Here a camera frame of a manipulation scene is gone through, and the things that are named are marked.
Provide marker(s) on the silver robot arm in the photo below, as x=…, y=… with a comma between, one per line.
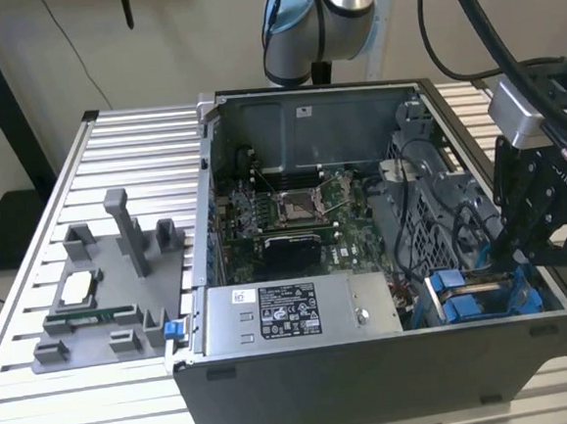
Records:
x=347, y=25

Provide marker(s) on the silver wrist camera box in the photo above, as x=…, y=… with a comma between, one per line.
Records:
x=513, y=110

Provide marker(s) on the thin locking lever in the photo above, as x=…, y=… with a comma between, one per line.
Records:
x=264, y=180

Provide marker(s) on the green motherboard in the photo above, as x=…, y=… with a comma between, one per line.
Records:
x=360, y=245

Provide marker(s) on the grey parts rack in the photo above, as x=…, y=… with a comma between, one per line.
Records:
x=113, y=289

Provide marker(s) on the black open PC case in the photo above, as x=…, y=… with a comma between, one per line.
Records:
x=327, y=390

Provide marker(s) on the CPU socket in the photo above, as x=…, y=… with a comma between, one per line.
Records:
x=295, y=206

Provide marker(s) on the black antenna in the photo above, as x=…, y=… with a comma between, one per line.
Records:
x=126, y=8

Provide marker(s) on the silver power supply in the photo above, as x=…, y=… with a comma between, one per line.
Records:
x=223, y=325

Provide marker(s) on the blue case latch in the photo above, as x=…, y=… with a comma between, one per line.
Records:
x=174, y=328

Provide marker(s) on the black floor object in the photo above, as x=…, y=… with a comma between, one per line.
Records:
x=5, y=229

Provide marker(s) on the silver CPU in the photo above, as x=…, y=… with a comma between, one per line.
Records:
x=75, y=287

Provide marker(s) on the green RAM stick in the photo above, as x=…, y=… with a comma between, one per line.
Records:
x=105, y=314

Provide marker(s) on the perforated metal drive cage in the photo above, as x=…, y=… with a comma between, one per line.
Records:
x=422, y=221

